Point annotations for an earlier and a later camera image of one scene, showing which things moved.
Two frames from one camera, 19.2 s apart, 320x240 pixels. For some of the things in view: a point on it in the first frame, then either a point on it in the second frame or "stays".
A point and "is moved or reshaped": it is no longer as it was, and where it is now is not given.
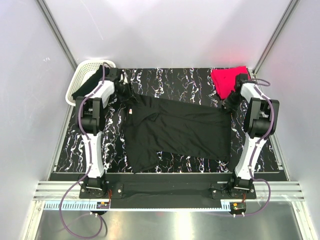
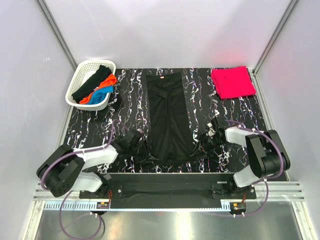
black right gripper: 232,108 -> 201,148
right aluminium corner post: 292,5 stays
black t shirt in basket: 82,91 stays
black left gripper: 129,92 -> 145,153
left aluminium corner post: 51,20 stays
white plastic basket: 81,73 stays
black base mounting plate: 167,190 stays
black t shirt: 151,125 is moved or reshaped
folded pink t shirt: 224,79 stays
